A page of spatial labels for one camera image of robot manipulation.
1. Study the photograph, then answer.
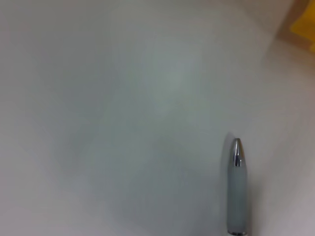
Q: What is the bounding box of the grey clear ballpoint pen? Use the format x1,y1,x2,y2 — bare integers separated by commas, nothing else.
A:
225,138,249,236

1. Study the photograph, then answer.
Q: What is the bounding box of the yellow plastic bin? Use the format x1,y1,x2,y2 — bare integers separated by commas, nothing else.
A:
278,0,315,53

